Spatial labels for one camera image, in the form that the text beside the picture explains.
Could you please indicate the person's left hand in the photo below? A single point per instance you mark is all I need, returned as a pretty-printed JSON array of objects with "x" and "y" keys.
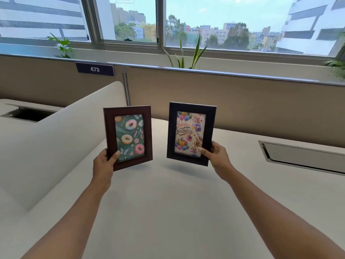
[{"x": 103, "y": 169}]

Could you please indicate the person's right hand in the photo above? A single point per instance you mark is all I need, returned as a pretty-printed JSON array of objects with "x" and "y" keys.
[{"x": 219, "y": 161}]

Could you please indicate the brown frame donut picture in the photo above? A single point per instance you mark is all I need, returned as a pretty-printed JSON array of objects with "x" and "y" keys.
[{"x": 109, "y": 132}]

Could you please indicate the black frame birthday picture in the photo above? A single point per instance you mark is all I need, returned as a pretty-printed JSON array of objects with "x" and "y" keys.
[{"x": 172, "y": 132}]

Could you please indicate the person's left forearm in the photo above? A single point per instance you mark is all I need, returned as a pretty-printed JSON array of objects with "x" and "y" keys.
[{"x": 72, "y": 226}]

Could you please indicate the person's right forearm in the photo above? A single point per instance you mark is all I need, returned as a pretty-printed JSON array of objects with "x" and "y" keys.
[{"x": 277, "y": 221}]

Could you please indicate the cream desk divider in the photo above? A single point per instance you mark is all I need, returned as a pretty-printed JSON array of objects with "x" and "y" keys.
[{"x": 54, "y": 148}]

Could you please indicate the wide beige partition panel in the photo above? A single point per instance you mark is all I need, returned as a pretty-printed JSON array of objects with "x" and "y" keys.
[{"x": 256, "y": 105}]

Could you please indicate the dark blue number label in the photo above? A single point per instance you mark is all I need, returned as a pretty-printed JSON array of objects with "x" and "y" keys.
[{"x": 83, "y": 69}]

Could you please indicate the snake plant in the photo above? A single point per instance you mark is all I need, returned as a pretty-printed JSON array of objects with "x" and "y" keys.
[{"x": 196, "y": 55}]

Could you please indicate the small leafy plant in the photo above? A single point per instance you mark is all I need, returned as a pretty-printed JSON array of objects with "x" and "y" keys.
[{"x": 63, "y": 45}]

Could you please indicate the palm plant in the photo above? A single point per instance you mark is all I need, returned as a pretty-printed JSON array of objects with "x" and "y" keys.
[{"x": 337, "y": 64}]

